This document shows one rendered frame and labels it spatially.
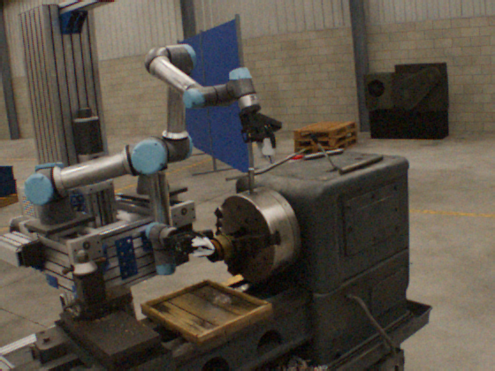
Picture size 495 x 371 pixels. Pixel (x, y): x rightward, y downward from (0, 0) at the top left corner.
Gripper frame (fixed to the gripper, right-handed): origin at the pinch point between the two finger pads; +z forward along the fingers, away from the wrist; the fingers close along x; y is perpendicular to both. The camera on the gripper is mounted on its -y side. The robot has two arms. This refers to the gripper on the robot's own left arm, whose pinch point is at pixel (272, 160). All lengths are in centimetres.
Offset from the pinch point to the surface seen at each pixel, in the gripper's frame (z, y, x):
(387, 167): 15.4, -38.4, 18.5
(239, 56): -176, -302, -341
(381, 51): -238, -862, -517
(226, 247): 23.9, 28.8, -2.5
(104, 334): 36, 78, -4
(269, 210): 16.7, 15.1, 7.6
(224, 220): 15.0, 22.8, -7.7
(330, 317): 61, -1, 1
